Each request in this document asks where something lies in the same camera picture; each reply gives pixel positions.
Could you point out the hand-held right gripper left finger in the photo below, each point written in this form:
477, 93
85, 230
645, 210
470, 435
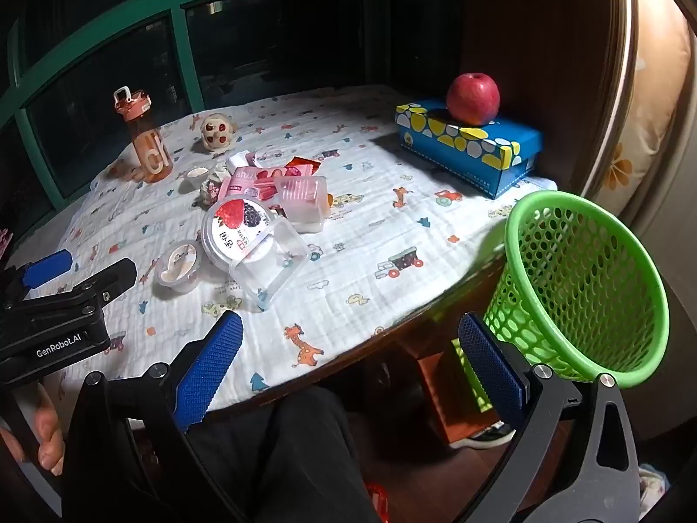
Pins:
215, 368

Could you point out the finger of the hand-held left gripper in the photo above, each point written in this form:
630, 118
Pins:
92, 286
46, 268

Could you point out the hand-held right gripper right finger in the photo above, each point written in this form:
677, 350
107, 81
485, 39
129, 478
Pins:
490, 370

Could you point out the clear plastic box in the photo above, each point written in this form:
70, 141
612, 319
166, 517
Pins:
272, 272

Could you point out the green plastic mesh basket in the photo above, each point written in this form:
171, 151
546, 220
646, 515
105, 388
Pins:
588, 283

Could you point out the yogurt tub with berry lid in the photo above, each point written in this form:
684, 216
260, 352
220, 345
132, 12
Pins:
237, 223

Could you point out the pink snack packet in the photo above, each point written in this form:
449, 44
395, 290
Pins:
245, 181

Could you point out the person's left hand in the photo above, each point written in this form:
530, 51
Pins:
50, 438

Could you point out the brown wooden stool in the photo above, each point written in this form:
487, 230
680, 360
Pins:
441, 392

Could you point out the person's shoe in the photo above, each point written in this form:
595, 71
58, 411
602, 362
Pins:
484, 437

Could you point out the person's black trouser leg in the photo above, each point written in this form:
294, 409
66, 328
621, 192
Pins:
294, 457

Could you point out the small white cup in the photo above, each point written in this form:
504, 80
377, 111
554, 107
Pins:
196, 177

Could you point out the crumpled patterned wrapper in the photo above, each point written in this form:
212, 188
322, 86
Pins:
209, 192

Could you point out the red plastic item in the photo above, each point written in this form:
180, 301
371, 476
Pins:
378, 504

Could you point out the white printed blanket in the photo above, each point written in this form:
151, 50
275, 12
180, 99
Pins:
370, 229

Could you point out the clear ribbed plastic cup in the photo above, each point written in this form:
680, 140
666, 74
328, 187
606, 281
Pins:
299, 199

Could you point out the white paper packet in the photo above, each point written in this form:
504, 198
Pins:
239, 162

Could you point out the small beige toy figure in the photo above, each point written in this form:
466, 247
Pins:
218, 131

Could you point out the red snack wrapper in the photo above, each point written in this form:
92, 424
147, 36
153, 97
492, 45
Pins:
304, 166

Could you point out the blue spotted cardboard box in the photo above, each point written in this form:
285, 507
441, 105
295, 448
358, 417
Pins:
468, 150

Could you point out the red apple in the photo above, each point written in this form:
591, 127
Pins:
472, 98

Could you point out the floral pillow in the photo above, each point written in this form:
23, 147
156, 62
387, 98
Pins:
648, 120

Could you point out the green window frame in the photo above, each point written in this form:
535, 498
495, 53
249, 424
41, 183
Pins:
177, 38

